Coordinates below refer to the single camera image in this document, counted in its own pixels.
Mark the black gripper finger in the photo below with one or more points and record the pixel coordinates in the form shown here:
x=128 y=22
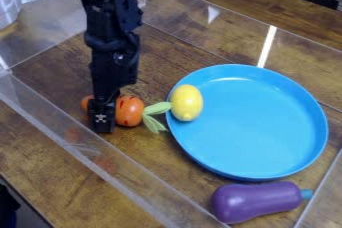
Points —
x=100 y=116

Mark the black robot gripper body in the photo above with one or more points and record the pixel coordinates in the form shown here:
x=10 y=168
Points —
x=113 y=64

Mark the orange toy carrot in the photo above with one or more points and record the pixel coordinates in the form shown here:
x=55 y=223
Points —
x=131 y=112

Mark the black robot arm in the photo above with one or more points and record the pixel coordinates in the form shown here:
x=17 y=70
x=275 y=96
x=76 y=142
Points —
x=109 y=35

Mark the blue round plastic tray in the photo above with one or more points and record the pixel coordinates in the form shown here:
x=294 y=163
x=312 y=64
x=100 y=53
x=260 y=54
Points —
x=262 y=129

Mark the yellow toy lemon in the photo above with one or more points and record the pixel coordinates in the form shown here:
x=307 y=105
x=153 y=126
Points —
x=187 y=102

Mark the purple toy eggplant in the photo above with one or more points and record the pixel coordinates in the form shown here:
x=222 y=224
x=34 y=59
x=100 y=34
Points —
x=239 y=202

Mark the clear acrylic enclosure wall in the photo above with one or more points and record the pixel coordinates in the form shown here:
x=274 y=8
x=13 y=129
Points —
x=129 y=179

